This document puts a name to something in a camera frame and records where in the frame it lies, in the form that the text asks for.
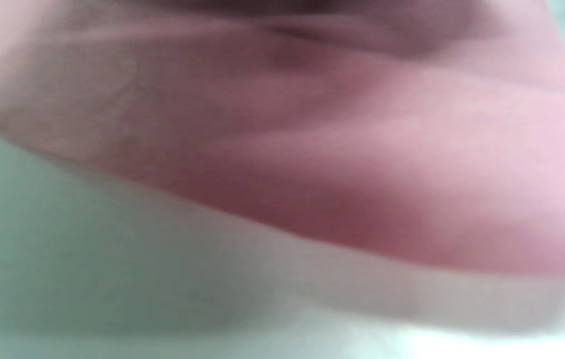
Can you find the pink paper sheet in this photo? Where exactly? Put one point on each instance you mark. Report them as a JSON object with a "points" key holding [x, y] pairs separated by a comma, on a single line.
{"points": [[362, 149]]}

